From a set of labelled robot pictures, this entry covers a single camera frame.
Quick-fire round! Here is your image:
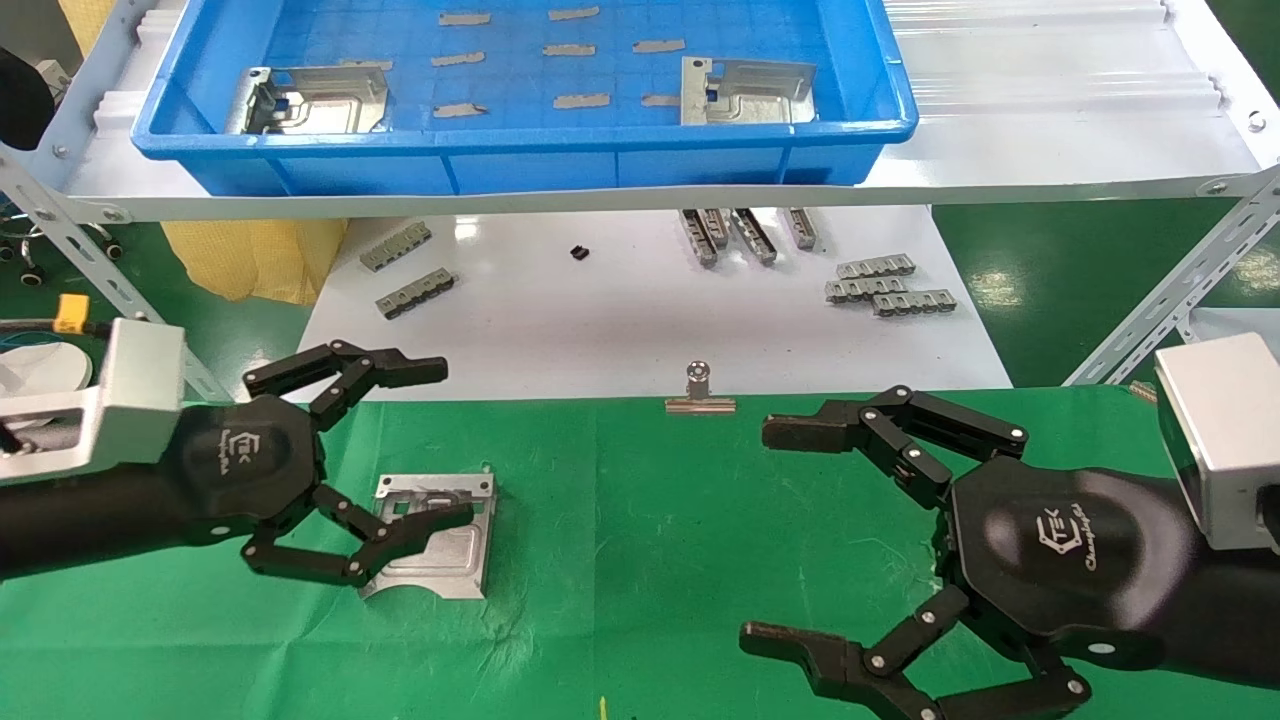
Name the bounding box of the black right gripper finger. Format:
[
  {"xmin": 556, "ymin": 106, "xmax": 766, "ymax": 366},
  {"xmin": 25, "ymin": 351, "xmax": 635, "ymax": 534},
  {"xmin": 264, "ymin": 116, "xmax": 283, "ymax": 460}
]
[
  {"xmin": 740, "ymin": 585, "xmax": 1093, "ymax": 720},
  {"xmin": 762, "ymin": 385, "xmax": 1029, "ymax": 511}
]

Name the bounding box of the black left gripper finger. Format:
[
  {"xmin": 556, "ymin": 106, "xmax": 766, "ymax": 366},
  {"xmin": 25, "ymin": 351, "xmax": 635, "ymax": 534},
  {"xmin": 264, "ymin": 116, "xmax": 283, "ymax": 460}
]
[
  {"xmin": 243, "ymin": 340, "xmax": 449, "ymax": 433},
  {"xmin": 240, "ymin": 483, "xmax": 476, "ymax": 589}
]

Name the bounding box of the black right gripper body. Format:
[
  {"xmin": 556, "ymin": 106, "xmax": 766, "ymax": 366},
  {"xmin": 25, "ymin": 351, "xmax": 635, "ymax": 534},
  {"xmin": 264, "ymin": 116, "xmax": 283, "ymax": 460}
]
[{"xmin": 945, "ymin": 455, "xmax": 1201, "ymax": 669}]

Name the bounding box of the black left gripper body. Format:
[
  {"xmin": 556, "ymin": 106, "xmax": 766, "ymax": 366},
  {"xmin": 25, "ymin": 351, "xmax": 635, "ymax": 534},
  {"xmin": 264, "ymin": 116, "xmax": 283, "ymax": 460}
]
[{"xmin": 160, "ymin": 393, "xmax": 329, "ymax": 548}]

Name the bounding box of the silver sheet metal bracket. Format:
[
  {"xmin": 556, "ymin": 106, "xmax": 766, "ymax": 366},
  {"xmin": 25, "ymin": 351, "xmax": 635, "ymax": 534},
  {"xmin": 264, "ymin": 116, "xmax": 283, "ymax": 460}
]
[
  {"xmin": 358, "ymin": 472, "xmax": 499, "ymax": 601},
  {"xmin": 228, "ymin": 65, "xmax": 391, "ymax": 136},
  {"xmin": 680, "ymin": 55, "xmax": 819, "ymax": 126}
]

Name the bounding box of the yellow mesh bag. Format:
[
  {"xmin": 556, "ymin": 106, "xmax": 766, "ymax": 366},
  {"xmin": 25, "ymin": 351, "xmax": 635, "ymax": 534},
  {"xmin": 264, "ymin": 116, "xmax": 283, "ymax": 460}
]
[{"xmin": 160, "ymin": 218, "xmax": 351, "ymax": 306}]

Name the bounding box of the white round base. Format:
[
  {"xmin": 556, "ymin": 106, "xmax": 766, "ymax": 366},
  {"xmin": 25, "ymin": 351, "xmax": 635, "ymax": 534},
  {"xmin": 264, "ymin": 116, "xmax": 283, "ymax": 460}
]
[{"xmin": 0, "ymin": 338, "xmax": 97, "ymax": 403}]

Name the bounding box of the green table cloth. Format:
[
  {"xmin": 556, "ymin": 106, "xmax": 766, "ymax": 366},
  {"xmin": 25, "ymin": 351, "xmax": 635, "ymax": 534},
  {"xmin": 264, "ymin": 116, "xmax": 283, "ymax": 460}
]
[{"xmin": 0, "ymin": 385, "xmax": 1280, "ymax": 720}]

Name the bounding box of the blue plastic bin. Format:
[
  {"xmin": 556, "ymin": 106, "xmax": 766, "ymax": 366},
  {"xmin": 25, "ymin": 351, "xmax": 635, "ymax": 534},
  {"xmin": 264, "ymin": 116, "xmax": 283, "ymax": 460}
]
[{"xmin": 130, "ymin": 0, "xmax": 919, "ymax": 198}]

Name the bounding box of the white metal shelf board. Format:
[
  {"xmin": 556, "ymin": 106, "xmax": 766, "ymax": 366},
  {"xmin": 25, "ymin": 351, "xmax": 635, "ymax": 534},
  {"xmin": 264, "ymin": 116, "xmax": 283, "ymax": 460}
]
[{"xmin": 30, "ymin": 0, "xmax": 1280, "ymax": 223}]

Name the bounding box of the black office chair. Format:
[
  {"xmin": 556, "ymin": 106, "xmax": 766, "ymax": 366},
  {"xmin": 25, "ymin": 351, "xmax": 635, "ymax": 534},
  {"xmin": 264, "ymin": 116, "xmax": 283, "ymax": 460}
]
[{"xmin": 0, "ymin": 48, "xmax": 126, "ymax": 291}]

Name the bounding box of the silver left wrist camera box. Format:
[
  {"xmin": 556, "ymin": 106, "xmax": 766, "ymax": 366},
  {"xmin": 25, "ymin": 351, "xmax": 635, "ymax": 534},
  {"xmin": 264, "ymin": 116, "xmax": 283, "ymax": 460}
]
[{"xmin": 0, "ymin": 318, "xmax": 189, "ymax": 486}]

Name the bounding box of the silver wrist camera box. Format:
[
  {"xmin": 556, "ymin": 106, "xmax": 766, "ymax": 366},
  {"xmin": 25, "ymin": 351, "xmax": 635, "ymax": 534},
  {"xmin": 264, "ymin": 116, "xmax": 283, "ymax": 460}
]
[
  {"xmin": 1153, "ymin": 333, "xmax": 1280, "ymax": 553},
  {"xmin": 0, "ymin": 318, "xmax": 189, "ymax": 486}
]

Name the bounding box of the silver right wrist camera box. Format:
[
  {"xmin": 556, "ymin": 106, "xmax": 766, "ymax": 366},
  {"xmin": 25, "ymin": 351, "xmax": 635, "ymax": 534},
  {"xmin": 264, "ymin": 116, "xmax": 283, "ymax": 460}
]
[{"xmin": 1153, "ymin": 333, "xmax": 1280, "ymax": 553}]

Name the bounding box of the white slotted angle post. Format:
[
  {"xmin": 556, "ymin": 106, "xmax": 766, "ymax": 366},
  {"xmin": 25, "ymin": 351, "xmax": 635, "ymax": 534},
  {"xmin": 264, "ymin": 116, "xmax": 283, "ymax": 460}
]
[
  {"xmin": 0, "ymin": 150, "xmax": 233, "ymax": 403},
  {"xmin": 1062, "ymin": 165, "xmax": 1280, "ymax": 389}
]

